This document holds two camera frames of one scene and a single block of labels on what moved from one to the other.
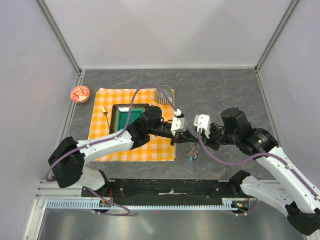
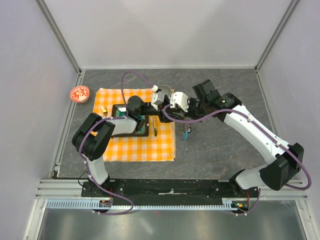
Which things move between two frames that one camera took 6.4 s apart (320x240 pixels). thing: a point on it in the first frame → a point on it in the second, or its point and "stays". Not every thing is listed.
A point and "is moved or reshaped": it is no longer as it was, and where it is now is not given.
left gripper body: x=161 y=130 → x=150 y=110
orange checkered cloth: x=160 y=149 stays
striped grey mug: x=160 y=97 stays
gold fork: x=105 y=113 stays
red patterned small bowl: x=79 y=94 stays
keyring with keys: x=193 y=152 is moved or reshaped
